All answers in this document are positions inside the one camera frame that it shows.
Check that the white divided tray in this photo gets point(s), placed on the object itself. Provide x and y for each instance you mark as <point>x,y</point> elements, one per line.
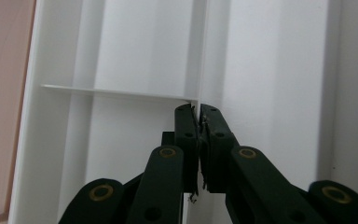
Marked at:
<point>130,46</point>

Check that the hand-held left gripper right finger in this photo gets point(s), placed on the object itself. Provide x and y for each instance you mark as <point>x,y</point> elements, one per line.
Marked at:
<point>217,143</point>

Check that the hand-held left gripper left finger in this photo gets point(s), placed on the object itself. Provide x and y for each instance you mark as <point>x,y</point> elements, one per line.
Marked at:
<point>185,140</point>

